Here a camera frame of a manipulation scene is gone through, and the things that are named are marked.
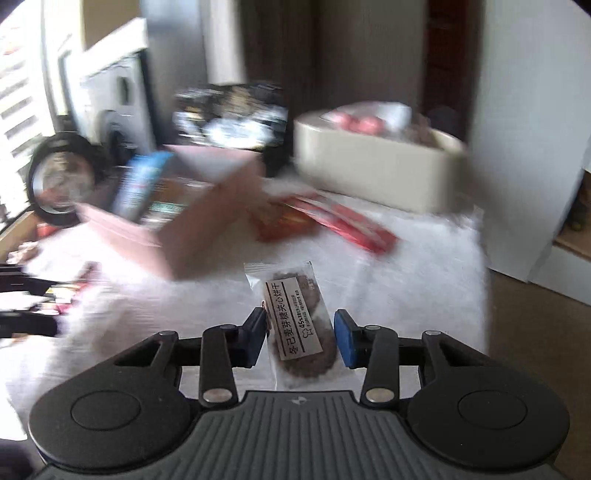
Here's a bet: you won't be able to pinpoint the dark red snack packet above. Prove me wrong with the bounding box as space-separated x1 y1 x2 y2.
46 262 103 320

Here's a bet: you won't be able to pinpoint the brown snack packet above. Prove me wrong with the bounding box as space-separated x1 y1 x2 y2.
401 114 441 149

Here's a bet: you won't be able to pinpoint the cream oval container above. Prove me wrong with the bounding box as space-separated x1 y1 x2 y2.
293 108 467 214

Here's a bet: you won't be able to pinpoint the white snack packet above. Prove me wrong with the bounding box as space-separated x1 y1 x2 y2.
378 102 413 131

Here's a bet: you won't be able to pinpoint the white window shutter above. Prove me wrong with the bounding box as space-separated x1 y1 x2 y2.
0 25 63 160

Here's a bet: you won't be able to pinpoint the black printed bag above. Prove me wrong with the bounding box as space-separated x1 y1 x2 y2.
172 82 291 151

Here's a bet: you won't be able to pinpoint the white appliance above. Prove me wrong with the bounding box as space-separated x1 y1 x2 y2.
78 50 157 168

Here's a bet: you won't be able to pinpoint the pink cardboard box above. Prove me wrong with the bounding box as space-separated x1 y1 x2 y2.
76 144 266 280

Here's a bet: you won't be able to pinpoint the round black-rimmed mirror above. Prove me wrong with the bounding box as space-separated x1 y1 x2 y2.
27 131 114 228

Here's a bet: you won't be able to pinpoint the white fluffy blanket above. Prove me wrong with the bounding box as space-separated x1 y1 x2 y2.
0 174 491 441

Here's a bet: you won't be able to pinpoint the clear packet of brown cookie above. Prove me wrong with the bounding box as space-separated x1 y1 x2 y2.
244 261 345 393

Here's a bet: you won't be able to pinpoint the grey curtain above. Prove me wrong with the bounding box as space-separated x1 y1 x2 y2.
242 0 326 90

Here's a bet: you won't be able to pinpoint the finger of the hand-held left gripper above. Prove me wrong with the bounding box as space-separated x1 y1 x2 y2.
0 264 49 297
0 313 60 339

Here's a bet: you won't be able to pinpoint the white cabinet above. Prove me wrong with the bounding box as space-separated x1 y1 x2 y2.
466 0 591 297

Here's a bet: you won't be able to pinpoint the red snack box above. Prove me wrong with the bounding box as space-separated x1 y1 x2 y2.
285 193 399 256

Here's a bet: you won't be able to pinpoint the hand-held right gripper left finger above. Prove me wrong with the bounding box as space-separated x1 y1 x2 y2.
113 307 269 409

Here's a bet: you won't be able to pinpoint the blue snack box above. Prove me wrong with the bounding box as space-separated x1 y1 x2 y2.
112 152 177 223

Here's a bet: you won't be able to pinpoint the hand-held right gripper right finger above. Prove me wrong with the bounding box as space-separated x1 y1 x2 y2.
333 309 489 409

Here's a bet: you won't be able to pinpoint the pink wrapped snacks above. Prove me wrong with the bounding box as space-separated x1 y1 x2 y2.
330 110 385 136

